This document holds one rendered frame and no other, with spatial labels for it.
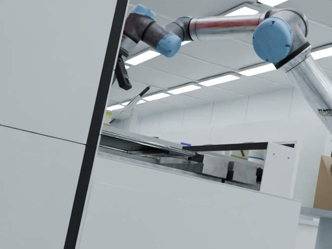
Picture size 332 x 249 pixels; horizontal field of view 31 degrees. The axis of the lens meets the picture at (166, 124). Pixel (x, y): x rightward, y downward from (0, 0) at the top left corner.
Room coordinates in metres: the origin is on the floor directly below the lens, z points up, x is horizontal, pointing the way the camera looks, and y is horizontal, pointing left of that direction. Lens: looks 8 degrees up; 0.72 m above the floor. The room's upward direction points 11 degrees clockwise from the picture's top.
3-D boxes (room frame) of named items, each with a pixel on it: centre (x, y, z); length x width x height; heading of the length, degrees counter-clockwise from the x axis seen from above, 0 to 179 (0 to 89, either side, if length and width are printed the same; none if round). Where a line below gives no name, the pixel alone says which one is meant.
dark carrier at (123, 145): (1.80, 0.14, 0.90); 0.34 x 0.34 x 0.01; 22
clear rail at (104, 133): (1.63, 0.07, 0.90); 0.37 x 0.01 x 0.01; 112
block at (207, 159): (1.77, -0.16, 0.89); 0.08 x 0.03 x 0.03; 112
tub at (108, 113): (2.12, 0.24, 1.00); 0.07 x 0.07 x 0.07; 31
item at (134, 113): (2.07, 0.13, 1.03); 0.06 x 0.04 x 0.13; 112
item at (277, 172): (1.87, -0.22, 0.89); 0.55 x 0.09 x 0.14; 22
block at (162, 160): (2.07, -0.04, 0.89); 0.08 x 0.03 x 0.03; 112
